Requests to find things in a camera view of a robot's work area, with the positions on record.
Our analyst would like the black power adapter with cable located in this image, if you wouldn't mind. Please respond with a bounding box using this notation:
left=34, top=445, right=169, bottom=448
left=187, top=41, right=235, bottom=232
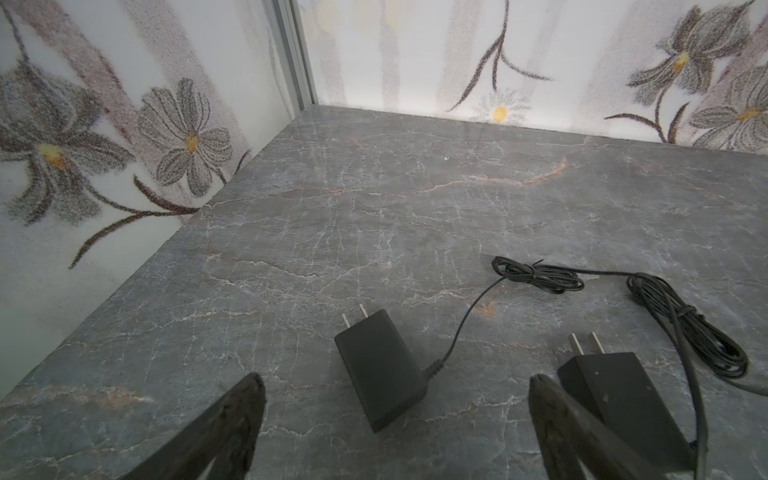
left=334, top=256, right=630, bottom=433

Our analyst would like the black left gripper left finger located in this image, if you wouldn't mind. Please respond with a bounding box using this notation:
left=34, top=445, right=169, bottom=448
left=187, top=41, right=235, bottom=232
left=123, top=372, right=266, bottom=479

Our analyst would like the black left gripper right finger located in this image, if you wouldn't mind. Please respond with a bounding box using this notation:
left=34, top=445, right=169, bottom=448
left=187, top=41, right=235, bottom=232
left=528, top=374, right=664, bottom=479

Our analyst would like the small black adapter with cable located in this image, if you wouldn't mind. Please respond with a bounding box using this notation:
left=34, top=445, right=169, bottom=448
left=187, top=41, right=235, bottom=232
left=556, top=272, right=768, bottom=480

